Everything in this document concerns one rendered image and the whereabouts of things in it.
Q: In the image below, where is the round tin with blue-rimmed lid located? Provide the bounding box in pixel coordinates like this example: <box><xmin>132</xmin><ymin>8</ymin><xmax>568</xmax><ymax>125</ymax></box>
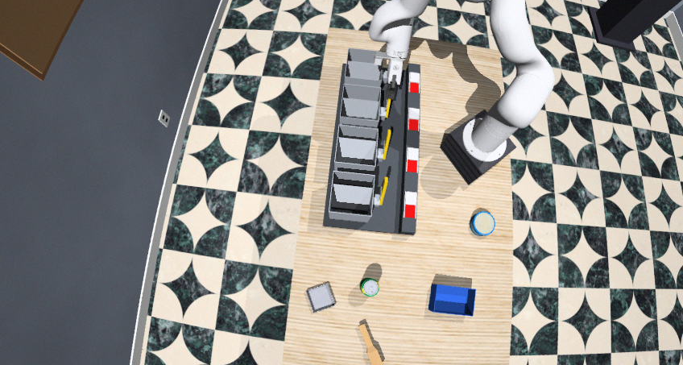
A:
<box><xmin>470</xmin><ymin>211</ymin><xmax>495</xmax><ymax>236</ymax></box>

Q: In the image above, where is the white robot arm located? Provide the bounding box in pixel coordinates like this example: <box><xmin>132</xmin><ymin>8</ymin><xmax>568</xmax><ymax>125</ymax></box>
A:
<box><xmin>369</xmin><ymin>0</ymin><xmax>555</xmax><ymax>162</ymax></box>

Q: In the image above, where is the green and yellow drink can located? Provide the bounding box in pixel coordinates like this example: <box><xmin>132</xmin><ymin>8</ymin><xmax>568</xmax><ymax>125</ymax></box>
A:
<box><xmin>359</xmin><ymin>278</ymin><xmax>379</xmax><ymax>297</ymax></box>

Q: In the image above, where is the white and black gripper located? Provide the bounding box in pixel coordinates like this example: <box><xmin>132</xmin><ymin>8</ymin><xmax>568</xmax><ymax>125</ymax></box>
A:
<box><xmin>386</xmin><ymin>55</ymin><xmax>406</xmax><ymax>99</ymax></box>

